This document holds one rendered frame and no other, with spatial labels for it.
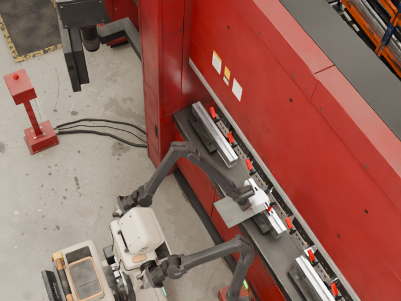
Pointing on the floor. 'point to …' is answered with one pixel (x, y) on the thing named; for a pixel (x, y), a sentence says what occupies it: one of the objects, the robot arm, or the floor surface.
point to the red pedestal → (22, 94)
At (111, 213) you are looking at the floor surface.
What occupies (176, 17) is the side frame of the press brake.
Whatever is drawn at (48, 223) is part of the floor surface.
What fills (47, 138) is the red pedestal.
